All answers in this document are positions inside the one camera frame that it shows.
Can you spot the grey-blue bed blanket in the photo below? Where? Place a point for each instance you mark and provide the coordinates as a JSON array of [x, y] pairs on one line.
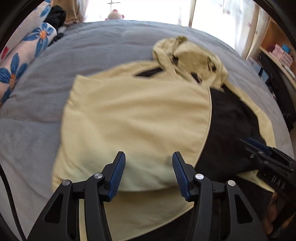
[[46, 81]]

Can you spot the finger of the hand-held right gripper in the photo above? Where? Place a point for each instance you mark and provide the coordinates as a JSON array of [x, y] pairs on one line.
[[260, 144], [252, 151]]

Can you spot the light wooden bookshelf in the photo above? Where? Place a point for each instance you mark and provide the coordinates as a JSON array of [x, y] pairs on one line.
[[275, 34]]

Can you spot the small blue box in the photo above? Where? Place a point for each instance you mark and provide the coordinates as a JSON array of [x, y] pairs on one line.
[[286, 48]]

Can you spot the blue flower print quilt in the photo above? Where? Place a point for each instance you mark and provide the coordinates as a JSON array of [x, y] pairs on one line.
[[20, 60]]

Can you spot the pink plush toy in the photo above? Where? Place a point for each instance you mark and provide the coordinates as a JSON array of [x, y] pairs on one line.
[[114, 15]]

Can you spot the white printed box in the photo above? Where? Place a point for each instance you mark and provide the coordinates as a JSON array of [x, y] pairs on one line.
[[253, 64]]

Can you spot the long black case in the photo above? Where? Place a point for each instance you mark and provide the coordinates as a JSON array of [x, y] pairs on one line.
[[281, 85]]

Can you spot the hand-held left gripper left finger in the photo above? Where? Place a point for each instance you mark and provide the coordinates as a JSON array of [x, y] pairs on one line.
[[116, 176]]

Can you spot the person's right hand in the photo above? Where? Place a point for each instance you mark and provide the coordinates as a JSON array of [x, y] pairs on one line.
[[271, 213]]

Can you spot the white leaf-print sheer curtain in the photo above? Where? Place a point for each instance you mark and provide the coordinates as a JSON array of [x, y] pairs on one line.
[[231, 18]]

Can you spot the pale yellow and black jacket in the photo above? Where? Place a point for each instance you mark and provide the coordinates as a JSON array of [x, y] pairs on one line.
[[138, 115]]

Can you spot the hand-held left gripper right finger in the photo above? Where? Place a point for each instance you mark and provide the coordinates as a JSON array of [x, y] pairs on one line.
[[181, 176]]

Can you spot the beige curtain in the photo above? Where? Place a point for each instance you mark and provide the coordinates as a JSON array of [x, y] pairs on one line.
[[74, 11]]

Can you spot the black clothes pile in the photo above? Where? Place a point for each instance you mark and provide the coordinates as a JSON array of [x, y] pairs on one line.
[[56, 16]]

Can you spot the pink mini drawer boxes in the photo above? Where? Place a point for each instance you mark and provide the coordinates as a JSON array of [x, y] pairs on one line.
[[281, 56]]

